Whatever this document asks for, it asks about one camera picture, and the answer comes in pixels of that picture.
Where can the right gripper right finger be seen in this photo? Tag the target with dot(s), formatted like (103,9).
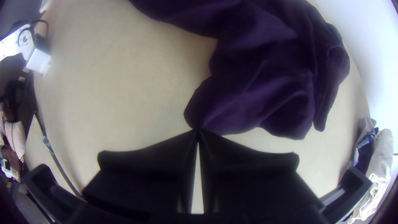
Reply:
(252,180)

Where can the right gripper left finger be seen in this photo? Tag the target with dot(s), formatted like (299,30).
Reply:
(146,177)

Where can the black t-shirt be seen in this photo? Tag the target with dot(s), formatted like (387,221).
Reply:
(267,71)

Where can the heap of clothes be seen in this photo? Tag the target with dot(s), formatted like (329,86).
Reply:
(374,165)

